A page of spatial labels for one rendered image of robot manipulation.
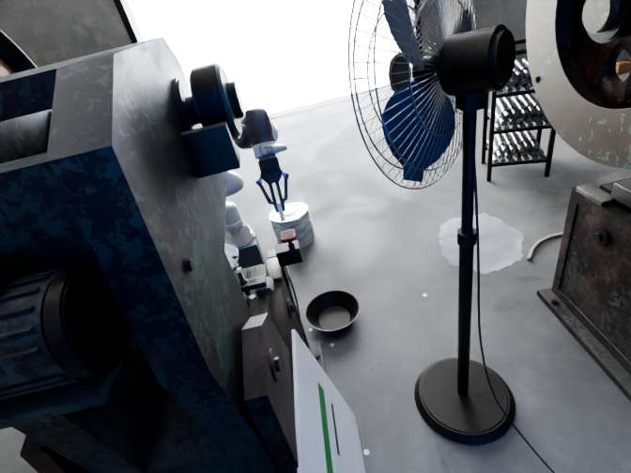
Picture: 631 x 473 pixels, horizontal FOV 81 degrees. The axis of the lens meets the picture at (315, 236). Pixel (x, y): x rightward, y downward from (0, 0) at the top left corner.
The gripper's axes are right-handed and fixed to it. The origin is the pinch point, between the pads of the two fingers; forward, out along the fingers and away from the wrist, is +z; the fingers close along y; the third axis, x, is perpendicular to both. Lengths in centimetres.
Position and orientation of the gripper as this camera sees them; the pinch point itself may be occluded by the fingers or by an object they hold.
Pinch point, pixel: (281, 212)
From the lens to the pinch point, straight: 139.8
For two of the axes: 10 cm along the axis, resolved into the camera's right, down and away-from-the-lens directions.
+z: 2.3, 9.6, 1.5
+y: -9.7, 2.3, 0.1
